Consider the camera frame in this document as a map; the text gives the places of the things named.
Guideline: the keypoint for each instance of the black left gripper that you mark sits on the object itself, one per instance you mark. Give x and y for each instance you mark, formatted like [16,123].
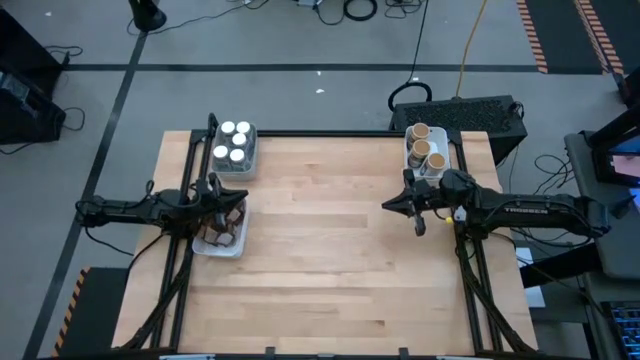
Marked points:
[210,200]

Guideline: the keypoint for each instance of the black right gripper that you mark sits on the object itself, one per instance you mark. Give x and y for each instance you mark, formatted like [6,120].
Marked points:
[427,197]

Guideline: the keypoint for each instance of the dark brown spice packet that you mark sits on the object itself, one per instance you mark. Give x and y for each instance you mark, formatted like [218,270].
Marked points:
[242,212]

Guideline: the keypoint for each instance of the white-lidded spice jar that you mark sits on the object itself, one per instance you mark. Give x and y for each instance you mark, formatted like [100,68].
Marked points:
[220,151]
[243,127]
[237,156]
[228,127]
[239,139]

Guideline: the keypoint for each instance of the tan square spice packet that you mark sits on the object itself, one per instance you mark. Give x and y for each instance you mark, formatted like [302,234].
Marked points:
[212,237]

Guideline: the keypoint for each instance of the white plastic bin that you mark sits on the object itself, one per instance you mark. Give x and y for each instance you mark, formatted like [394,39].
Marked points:
[235,247]
[442,137]

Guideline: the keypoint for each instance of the brown-lidded cardboard spice tube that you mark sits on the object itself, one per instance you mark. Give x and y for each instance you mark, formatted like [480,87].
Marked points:
[420,131]
[420,148]
[436,161]

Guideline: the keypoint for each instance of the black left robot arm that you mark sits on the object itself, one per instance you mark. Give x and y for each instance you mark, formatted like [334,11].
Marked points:
[130,210]

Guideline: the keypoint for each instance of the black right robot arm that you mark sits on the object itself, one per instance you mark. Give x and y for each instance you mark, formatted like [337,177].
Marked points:
[530,210]

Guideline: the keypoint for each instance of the light grey plastic bin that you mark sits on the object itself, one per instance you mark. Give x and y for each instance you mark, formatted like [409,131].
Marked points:
[250,167]

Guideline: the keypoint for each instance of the black computer case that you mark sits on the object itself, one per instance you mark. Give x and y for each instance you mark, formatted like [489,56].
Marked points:
[500,125]

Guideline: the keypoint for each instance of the white paper sheet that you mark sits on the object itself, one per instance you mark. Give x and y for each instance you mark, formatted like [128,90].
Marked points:
[535,297]

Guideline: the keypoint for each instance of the black beam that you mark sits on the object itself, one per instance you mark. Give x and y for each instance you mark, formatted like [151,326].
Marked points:
[560,265]

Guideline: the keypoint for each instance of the black mat striped edge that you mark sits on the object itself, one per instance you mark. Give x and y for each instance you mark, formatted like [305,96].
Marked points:
[560,35]
[620,25]
[100,310]

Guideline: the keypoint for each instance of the grey box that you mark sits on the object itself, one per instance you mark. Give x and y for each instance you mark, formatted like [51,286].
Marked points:
[310,2]

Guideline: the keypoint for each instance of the grey desk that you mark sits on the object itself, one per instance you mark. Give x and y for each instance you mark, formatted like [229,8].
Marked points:
[615,245]

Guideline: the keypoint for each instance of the small black desk object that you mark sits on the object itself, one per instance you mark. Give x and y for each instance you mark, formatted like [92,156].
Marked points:
[622,207]

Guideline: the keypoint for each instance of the black speaker box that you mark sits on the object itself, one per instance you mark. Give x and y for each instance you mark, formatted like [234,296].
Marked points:
[25,115]

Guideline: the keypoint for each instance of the black monitor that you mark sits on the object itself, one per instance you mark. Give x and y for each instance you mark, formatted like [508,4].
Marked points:
[625,165]

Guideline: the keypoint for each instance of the backlit keyboard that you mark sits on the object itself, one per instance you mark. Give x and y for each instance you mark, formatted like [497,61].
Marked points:
[625,325]

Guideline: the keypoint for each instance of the black cabinet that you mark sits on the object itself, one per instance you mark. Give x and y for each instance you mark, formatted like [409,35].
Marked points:
[20,45]

